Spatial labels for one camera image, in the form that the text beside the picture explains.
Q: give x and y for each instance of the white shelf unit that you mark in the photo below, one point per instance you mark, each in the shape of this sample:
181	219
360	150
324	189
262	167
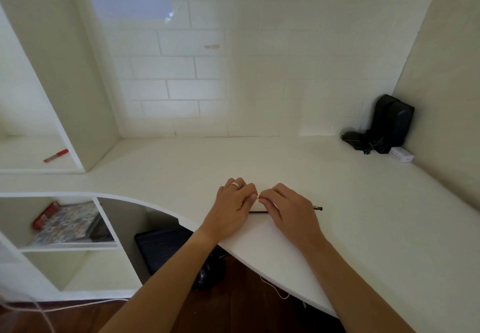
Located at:
112	280

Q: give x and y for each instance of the black bag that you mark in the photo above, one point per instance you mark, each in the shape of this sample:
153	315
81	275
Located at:
165	246

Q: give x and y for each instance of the person's left hand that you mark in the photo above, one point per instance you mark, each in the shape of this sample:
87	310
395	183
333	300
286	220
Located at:
221	214

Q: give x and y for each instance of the person's right fingers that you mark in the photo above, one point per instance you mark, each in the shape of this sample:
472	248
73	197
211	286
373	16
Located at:
270	199

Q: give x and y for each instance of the small white box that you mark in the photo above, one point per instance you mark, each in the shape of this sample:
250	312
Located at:
401	154

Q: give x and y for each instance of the person's left fingers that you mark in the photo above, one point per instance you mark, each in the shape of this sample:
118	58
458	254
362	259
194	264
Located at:
243	192

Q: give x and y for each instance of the person's right forearm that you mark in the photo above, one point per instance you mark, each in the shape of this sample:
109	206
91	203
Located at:
352	291

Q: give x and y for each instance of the person's right hand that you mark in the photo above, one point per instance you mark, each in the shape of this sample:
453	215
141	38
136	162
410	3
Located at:
294	218

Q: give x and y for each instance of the thin black pencil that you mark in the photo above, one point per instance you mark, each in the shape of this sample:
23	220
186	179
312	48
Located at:
318	207

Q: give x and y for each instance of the patterned book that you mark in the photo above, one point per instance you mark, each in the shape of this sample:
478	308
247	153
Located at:
69	224

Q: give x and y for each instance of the red marker pen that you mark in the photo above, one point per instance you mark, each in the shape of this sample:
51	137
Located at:
56	155

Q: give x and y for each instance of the black speaker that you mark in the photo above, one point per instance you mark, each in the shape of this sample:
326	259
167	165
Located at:
393	120

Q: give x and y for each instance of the person's left forearm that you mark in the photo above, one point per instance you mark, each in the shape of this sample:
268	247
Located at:
165	280

